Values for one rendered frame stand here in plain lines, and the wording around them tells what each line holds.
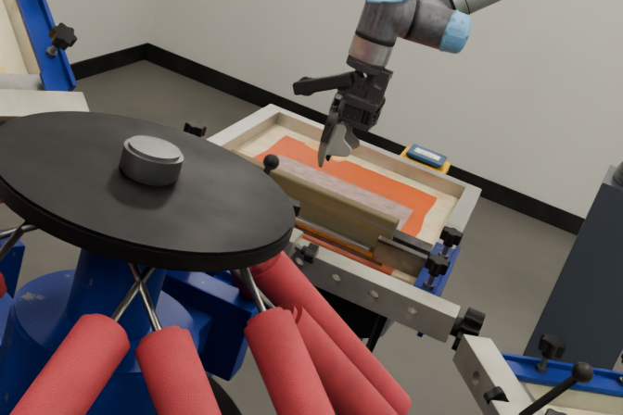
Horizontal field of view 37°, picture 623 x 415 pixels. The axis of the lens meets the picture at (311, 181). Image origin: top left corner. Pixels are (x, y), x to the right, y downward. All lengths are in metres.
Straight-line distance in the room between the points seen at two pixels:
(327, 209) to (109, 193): 0.94
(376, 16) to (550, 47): 3.76
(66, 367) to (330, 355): 0.31
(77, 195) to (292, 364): 0.25
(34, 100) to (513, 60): 4.12
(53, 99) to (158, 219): 0.72
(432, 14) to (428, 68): 3.79
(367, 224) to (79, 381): 1.06
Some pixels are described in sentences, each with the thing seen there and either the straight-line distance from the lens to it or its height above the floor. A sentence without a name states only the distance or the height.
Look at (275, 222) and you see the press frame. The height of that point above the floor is 1.32.
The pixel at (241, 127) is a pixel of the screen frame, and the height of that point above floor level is 0.99.
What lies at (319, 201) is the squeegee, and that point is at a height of 1.04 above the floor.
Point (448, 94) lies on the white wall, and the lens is 5.48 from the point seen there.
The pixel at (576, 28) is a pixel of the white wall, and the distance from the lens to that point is 5.36.
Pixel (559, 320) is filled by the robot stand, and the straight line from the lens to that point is 2.10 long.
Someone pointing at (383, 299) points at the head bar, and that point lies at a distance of 1.55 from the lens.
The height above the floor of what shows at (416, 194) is 0.95.
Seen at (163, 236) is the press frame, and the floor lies 1.32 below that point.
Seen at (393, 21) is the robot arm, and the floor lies 1.41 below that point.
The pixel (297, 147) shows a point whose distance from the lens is 2.29.
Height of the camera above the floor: 1.69
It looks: 20 degrees down
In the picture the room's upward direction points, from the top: 19 degrees clockwise
